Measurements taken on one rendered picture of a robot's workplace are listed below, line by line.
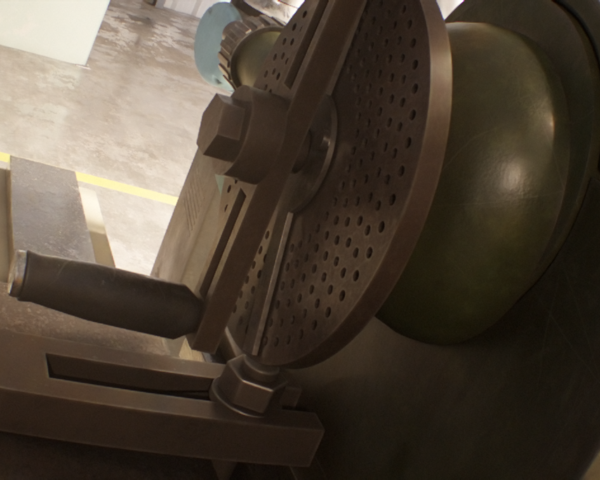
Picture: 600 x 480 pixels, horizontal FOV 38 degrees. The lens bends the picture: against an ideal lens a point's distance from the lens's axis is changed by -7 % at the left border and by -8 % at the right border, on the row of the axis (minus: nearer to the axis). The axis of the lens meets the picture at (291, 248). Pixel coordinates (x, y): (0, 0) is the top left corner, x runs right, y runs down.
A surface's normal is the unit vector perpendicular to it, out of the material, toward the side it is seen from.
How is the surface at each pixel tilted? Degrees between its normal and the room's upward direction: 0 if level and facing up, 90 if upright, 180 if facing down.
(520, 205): 80
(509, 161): 70
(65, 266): 19
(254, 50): 64
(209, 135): 90
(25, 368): 4
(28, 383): 4
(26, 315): 0
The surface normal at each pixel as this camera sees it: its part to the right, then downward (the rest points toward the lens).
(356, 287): -0.88, -0.22
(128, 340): 0.37, -0.87
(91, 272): 0.40, -0.60
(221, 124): 0.44, -0.06
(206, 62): -0.82, 0.00
